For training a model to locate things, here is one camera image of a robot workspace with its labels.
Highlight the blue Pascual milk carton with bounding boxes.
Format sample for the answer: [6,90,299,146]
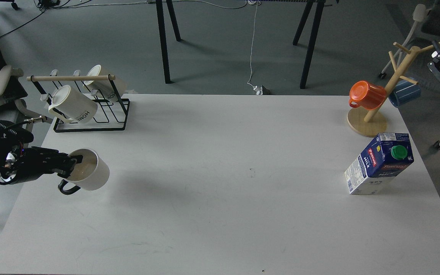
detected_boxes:
[344,133,414,195]

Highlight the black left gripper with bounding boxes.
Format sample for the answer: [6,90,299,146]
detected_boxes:
[5,146,84,184]

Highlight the white power cable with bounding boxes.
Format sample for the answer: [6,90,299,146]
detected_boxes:
[246,0,261,89]

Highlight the white power strip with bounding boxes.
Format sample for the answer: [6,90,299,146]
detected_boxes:
[253,85,271,95]

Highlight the white chair right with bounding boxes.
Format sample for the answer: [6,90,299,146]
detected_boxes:
[378,3,440,149]

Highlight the black table legs left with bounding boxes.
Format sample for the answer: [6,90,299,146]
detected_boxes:
[155,0,182,84]

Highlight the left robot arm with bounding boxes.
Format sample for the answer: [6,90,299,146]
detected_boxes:
[0,120,84,186]

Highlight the cream mug rear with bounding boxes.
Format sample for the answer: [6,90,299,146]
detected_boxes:
[83,65,127,102]

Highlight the orange plastic cup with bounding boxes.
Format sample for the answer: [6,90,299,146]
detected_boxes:
[348,81,386,110]

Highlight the cream HOME mug front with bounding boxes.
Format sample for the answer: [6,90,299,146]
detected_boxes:
[48,85,98,123]

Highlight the black wire mug rack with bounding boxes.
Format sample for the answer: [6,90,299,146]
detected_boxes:
[27,70,130,133]

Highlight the wooden mug tree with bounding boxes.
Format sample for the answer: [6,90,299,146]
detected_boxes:
[347,42,435,137]

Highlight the white mug black handle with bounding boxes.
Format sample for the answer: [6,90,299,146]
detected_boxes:
[58,148,110,195]

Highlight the black table legs right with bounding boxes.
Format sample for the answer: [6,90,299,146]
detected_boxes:
[292,0,326,89]

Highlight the black table legs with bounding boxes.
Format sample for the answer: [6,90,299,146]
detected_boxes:
[292,0,326,89]
[155,0,182,84]

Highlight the blue striped cup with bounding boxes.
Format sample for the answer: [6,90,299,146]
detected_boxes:
[388,80,421,108]

